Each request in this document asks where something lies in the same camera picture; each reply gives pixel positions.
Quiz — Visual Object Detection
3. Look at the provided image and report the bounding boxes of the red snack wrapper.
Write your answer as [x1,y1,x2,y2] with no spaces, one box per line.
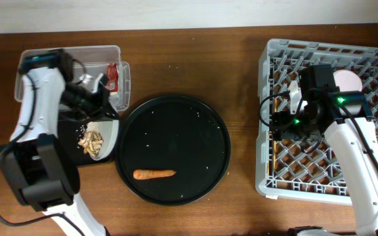
[106,64,119,95]

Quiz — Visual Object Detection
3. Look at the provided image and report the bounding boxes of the grey plate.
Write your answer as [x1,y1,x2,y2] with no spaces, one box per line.
[86,120,119,161]

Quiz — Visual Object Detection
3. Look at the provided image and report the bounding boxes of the food scraps and rice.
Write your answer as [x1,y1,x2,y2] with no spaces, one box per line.
[77,122,104,160]

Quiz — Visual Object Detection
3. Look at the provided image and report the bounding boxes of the orange carrot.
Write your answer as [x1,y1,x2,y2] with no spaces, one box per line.
[133,169,177,180]

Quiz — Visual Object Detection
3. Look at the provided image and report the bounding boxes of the wooden chopstick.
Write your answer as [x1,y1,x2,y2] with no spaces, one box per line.
[271,98,278,174]

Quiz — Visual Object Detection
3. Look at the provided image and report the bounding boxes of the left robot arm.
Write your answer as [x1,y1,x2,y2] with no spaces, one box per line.
[0,49,119,235]

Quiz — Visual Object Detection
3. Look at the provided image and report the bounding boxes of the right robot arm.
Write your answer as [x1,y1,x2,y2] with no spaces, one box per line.
[268,65,378,235]

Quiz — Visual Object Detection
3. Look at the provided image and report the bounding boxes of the grey dishwasher rack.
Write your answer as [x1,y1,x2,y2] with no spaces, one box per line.
[255,39,378,205]

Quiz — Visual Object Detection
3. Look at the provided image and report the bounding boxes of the clear plastic bin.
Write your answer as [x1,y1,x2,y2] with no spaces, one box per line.
[14,45,131,111]

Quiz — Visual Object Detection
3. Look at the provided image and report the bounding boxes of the black rectangular tray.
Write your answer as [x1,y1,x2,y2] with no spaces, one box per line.
[58,120,116,167]

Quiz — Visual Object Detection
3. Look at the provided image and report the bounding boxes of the round black serving tray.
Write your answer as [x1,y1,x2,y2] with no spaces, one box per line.
[115,95,231,206]

